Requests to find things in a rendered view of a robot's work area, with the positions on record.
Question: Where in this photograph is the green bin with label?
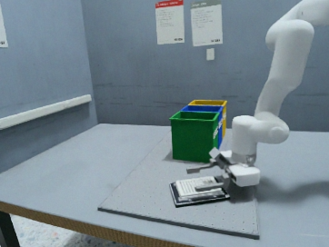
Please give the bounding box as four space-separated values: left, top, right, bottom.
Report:
169 111 219 163

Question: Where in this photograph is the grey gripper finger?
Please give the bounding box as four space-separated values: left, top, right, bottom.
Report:
195 168 233 193
186 159 224 174

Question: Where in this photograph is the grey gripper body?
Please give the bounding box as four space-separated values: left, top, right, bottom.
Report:
221 151 260 187

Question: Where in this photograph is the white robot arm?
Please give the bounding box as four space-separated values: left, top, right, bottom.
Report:
210 0 329 166

